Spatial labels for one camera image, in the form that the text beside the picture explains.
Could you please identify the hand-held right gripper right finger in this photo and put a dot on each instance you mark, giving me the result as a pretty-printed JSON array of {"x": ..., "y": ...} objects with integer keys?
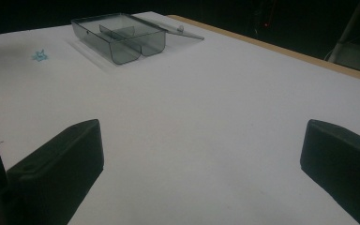
[{"x": 343, "y": 162}]

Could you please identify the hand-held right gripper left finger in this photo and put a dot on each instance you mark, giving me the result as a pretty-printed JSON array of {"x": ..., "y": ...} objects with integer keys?
[{"x": 59, "y": 165}]

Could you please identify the small light blue plastic piece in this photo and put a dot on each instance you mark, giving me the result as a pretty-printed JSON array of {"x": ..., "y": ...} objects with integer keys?
[{"x": 40, "y": 56}]

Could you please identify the clear plastic box lid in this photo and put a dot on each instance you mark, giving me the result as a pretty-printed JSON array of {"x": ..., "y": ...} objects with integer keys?
[{"x": 175, "y": 29}]

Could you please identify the metal stand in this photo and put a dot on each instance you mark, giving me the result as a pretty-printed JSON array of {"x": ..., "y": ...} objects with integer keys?
[{"x": 353, "y": 37}]

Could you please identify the clear grey plastic box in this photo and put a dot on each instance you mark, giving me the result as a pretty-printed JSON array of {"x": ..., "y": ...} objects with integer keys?
[{"x": 122, "y": 39}]

